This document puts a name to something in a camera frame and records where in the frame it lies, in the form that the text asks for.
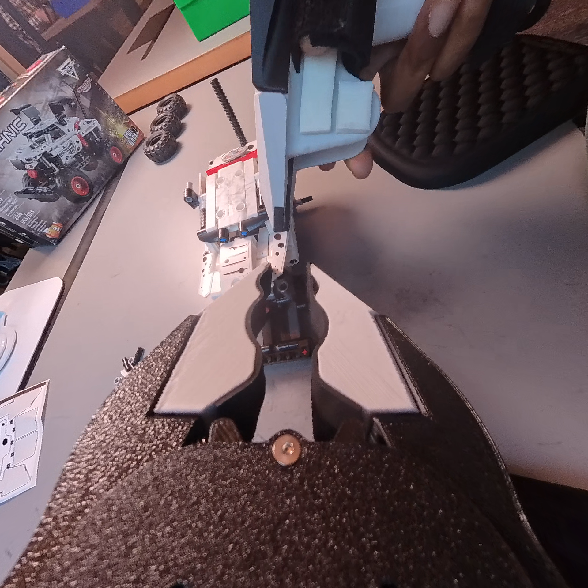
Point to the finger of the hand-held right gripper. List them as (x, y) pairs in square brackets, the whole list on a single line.
[(273, 151)]

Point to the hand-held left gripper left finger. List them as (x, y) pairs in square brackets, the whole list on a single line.
[(216, 358)]

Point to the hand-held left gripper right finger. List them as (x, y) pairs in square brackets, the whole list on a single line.
[(363, 358)]

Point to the white lego monster truck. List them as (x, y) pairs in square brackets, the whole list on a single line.
[(229, 183)]

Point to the cluster of small lego pieces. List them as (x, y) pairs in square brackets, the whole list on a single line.
[(134, 356)]

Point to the person's right forearm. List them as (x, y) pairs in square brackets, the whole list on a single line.
[(560, 34)]

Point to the dark cardboard lego box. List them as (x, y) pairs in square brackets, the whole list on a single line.
[(59, 151)]

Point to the person's right hand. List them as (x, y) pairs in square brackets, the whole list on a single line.
[(427, 55)]

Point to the green plastic box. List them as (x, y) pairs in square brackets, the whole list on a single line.
[(211, 18)]

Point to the black wrist rest pad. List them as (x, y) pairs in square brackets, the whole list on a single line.
[(482, 138)]

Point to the white sticker sheet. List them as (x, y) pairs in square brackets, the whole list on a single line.
[(23, 441)]

